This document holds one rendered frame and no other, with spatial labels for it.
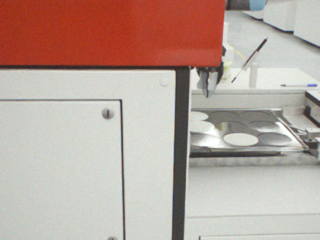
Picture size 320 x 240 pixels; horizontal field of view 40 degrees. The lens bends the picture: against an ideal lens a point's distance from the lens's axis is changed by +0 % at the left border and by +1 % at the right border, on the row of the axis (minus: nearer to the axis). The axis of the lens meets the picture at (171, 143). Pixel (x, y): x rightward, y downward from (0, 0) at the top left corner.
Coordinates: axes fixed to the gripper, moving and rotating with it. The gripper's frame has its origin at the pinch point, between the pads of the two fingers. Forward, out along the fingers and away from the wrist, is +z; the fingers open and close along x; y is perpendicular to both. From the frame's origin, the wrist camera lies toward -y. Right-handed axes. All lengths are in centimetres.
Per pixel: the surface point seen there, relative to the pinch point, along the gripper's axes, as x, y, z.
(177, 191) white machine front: 23, 65, -1
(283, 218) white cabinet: 35, 32, 19
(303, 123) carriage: 27.2, -19.2, 11.3
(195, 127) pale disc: -0.2, 8.7, 9.1
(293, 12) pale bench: -179, -842, 56
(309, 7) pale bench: -125, -735, 34
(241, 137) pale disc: 15.2, 9.1, 9.2
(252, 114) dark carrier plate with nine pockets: 10.8, -13.9, 9.4
